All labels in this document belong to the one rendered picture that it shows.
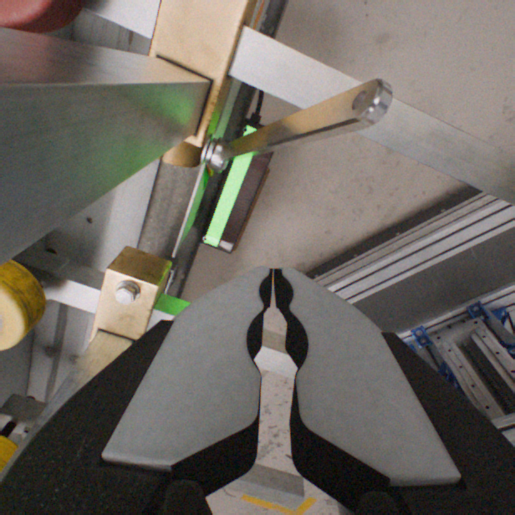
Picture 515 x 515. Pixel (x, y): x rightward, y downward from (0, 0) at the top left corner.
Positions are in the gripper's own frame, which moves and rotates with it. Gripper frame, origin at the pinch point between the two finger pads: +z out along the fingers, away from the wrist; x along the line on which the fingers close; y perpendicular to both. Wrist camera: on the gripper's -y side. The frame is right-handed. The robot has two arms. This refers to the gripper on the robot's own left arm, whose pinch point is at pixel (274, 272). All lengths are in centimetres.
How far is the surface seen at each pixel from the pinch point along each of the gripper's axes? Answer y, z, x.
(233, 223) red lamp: 10.4, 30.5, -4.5
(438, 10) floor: -25, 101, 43
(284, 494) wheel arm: 47, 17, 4
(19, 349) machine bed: 39, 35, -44
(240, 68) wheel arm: -7.0, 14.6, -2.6
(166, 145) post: -3.4, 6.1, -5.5
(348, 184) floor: 23, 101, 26
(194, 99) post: -5.3, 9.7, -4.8
